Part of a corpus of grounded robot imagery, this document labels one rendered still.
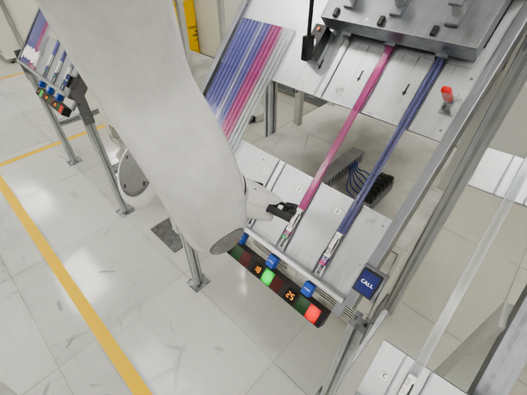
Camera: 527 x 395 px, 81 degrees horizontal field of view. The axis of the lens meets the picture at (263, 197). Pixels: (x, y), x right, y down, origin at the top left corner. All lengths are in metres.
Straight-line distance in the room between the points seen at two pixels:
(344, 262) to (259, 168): 0.32
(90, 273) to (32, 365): 0.43
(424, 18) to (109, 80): 0.62
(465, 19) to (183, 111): 0.58
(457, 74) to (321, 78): 0.29
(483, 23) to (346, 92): 0.27
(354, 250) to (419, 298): 1.01
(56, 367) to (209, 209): 1.38
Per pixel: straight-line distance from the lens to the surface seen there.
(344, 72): 0.82
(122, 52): 0.26
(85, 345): 1.61
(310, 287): 0.73
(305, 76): 0.85
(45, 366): 1.65
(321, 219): 0.73
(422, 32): 0.75
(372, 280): 0.65
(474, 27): 0.74
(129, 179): 0.39
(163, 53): 0.27
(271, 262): 0.77
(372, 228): 0.70
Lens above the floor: 1.32
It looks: 42 degrees down
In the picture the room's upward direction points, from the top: straight up
